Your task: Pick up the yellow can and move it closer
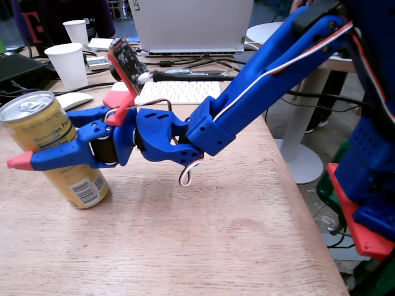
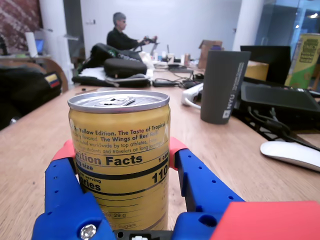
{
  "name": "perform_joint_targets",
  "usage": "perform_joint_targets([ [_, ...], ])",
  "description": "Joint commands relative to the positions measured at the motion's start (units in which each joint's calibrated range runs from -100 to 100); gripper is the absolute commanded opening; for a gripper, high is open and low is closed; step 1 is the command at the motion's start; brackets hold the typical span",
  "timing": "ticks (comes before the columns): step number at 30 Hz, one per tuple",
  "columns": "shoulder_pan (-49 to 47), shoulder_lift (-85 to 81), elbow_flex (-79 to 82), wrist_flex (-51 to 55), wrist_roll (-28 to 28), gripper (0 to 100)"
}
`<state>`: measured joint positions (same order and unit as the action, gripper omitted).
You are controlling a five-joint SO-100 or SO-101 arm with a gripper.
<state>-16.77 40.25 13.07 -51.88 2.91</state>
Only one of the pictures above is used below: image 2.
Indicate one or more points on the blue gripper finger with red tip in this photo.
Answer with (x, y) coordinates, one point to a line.
(65, 195)
(200, 185)

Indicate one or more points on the yellow energy drink can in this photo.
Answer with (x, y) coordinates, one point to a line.
(120, 162)

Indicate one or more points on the white power strip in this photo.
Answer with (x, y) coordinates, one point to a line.
(192, 93)

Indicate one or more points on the white computer mouse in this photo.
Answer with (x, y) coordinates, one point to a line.
(290, 155)

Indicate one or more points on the grey NYU tumbler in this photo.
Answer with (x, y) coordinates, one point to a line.
(222, 87)

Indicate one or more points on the black power adapter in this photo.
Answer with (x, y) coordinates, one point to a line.
(165, 82)

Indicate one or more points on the black backpack with flag patch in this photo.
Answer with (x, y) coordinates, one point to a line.
(27, 92)

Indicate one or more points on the black electronics box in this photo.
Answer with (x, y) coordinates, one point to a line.
(275, 102)

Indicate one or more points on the brown cardboard box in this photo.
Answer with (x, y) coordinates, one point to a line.
(208, 48)

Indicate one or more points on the black zipped case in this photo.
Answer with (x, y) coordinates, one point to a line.
(125, 67)

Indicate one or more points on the black monitor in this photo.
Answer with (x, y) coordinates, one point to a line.
(270, 62)

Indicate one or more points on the white paper roll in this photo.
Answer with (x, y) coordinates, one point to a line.
(31, 43)

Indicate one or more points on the yellow green snack box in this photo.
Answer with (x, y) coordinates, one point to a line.
(303, 60)

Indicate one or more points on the seated person in black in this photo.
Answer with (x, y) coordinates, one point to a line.
(120, 37)

